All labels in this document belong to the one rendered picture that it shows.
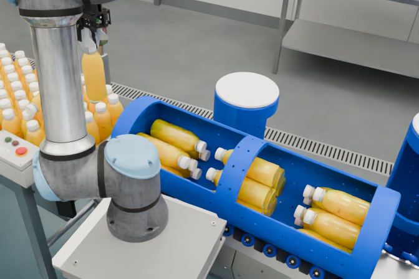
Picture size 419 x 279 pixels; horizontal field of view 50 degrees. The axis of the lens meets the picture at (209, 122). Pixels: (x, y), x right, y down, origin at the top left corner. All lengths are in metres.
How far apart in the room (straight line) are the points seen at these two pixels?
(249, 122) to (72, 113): 1.08
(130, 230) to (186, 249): 0.14
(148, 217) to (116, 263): 0.12
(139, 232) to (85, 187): 0.18
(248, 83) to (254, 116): 0.18
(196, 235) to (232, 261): 0.43
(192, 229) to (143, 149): 0.25
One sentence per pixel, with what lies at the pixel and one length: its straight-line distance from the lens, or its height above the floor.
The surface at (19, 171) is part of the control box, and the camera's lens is 1.57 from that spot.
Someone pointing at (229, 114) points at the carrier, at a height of 0.97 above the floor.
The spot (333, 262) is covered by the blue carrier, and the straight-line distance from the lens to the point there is 1.29.
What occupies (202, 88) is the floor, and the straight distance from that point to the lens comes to 3.84.
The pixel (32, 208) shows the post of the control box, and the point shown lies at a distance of 1.80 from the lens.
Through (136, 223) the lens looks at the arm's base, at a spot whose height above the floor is 1.28.
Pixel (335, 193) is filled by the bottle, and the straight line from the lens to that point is 1.32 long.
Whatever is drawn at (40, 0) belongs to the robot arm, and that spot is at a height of 1.77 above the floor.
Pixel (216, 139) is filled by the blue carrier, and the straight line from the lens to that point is 1.58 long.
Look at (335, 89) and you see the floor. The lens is 4.07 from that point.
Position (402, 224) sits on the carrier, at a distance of 2.17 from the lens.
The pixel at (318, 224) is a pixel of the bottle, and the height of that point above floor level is 1.13.
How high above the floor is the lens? 2.09
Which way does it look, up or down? 37 degrees down
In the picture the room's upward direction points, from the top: 3 degrees clockwise
